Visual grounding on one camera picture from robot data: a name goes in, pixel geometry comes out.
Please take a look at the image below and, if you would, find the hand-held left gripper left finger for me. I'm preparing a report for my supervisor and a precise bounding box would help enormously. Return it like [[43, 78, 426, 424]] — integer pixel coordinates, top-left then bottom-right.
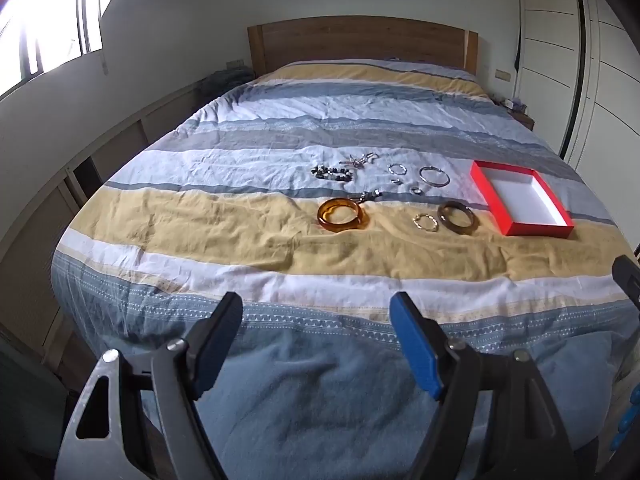
[[54, 291, 244, 480]]

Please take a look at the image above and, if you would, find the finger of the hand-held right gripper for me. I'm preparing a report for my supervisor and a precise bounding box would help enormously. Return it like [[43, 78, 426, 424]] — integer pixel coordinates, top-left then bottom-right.
[[612, 255, 640, 311]]

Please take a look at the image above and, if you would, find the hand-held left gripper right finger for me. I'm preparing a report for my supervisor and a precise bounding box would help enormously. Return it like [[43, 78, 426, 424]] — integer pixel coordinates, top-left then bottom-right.
[[390, 291, 586, 480]]

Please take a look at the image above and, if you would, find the amber bangle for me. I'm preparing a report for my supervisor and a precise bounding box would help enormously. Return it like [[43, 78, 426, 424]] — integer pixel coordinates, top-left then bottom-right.
[[317, 198, 371, 233]]

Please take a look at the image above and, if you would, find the red cardboard box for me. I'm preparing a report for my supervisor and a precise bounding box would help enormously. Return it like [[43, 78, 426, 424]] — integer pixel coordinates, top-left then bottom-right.
[[470, 160, 575, 237]]

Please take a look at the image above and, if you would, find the plain silver bangle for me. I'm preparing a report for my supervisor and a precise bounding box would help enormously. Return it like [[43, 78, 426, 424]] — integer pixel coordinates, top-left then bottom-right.
[[419, 166, 449, 187]]

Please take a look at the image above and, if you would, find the person's right hand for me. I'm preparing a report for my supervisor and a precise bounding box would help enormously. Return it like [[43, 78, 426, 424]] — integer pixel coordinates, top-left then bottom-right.
[[616, 400, 640, 456]]

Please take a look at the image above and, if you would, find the brown bangle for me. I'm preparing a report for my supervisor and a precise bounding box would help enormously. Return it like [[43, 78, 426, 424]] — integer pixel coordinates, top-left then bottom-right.
[[437, 201, 477, 235]]

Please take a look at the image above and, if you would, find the striped bed blanket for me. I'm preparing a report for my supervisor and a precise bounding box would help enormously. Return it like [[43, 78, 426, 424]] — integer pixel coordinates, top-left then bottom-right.
[[50, 60, 636, 480]]

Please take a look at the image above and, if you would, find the wooden nightstand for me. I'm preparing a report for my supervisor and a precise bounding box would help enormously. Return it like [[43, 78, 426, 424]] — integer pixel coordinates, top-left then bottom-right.
[[500, 95, 536, 132]]

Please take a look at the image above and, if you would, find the white wardrobe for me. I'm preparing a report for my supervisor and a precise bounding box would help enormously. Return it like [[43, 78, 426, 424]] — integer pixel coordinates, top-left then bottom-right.
[[515, 0, 640, 201]]

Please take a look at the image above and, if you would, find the wooden side cabinet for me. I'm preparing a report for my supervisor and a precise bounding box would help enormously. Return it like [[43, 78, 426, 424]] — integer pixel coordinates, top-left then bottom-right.
[[0, 80, 211, 366]]

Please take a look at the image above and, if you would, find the grey cloth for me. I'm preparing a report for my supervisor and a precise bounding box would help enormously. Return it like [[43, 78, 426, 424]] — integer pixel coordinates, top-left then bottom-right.
[[200, 67, 253, 97]]

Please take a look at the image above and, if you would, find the wooden headboard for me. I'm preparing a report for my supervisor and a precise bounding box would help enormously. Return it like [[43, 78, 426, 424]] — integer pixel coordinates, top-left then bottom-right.
[[247, 16, 478, 75]]

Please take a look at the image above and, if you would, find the window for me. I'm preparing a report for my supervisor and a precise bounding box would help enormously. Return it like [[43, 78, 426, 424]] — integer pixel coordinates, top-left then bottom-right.
[[0, 0, 106, 96]]

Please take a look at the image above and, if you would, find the dark beaded bracelet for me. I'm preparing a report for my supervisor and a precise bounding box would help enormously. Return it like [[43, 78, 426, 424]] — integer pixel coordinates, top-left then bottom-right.
[[311, 164, 355, 184]]

